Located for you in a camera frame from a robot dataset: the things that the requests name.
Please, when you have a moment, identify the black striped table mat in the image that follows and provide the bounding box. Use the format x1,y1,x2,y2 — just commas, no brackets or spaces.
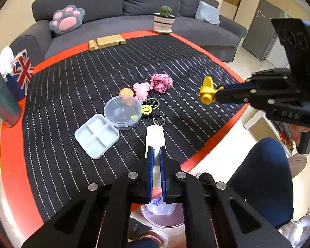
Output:
22,32,249,223

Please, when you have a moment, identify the round clear plastic container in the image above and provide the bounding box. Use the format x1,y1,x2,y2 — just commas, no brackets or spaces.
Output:
103,95,143,131

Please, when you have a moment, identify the light blue cushion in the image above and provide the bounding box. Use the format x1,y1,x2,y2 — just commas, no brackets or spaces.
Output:
195,1,221,26

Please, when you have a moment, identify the person's leg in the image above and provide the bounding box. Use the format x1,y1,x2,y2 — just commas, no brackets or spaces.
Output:
128,238,161,248
228,137,294,229

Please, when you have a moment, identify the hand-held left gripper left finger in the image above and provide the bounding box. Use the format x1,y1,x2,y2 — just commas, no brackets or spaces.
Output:
21,146,155,248

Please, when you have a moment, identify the grey cabinet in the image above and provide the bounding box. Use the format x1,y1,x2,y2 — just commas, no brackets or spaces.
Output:
241,0,291,61

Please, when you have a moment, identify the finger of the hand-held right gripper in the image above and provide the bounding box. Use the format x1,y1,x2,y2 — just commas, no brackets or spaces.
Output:
214,83,302,111
221,68,294,92

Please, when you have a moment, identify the person's right leg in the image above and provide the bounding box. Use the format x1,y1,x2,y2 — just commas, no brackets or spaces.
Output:
228,137,294,229

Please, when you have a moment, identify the colourful picture book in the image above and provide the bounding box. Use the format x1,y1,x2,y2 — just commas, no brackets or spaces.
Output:
276,121,295,148

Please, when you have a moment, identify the person's left black shoe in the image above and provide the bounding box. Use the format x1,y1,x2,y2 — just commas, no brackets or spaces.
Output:
129,223,170,245

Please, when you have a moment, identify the person's left leg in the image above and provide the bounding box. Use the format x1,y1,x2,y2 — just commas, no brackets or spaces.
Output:
128,238,161,248

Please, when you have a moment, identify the orange round keychain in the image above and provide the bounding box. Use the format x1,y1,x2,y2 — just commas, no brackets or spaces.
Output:
119,88,134,106

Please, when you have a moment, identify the teal bottle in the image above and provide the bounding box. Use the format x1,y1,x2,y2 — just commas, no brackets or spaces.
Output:
0,62,22,128

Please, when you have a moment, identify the clear plastic bag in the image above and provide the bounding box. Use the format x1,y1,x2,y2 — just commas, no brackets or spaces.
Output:
147,196,177,216

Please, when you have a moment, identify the yellow plastic toy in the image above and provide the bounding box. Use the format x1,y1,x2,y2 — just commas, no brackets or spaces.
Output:
199,76,224,105

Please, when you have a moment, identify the pink crumpled paper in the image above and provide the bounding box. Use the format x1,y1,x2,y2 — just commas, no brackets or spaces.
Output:
150,73,174,94

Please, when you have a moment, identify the white patterned clothing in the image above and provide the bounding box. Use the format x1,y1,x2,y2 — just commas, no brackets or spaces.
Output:
277,210,310,248

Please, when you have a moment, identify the dark grey sofa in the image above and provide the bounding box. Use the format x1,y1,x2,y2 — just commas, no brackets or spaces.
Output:
10,0,248,63

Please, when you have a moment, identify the grey pink paw cushion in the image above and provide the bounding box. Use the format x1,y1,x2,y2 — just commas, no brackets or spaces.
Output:
49,5,86,37

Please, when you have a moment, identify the white plastic strip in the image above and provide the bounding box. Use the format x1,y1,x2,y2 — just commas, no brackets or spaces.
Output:
146,126,166,186

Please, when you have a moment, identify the white compartment tray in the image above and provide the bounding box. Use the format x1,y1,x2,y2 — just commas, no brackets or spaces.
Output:
74,114,120,160

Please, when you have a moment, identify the potted cactus in striped pot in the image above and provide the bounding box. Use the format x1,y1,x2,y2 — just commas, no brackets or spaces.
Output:
153,6,176,32

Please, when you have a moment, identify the person's right black shoe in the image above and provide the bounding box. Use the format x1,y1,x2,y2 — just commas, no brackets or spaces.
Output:
195,172,215,184

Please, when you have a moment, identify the person's black shoe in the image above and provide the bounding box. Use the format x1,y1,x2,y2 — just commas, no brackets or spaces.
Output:
129,223,170,245
195,172,215,184

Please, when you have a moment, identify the white tissue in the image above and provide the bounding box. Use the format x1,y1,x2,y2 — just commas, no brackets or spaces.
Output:
0,46,15,76

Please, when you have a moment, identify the white shelf unit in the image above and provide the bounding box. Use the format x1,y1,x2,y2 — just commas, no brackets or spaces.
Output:
243,106,298,159

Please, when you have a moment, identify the wooden phone stand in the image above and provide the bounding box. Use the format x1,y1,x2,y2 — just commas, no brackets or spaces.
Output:
88,34,127,52

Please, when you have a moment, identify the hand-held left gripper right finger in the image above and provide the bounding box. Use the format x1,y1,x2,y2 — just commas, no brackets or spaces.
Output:
160,146,293,248

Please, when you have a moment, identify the pink pig keychain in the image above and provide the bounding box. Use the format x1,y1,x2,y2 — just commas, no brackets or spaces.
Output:
132,82,154,101

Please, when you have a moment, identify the pink trash bin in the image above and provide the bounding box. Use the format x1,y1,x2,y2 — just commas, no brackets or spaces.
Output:
140,202,186,229

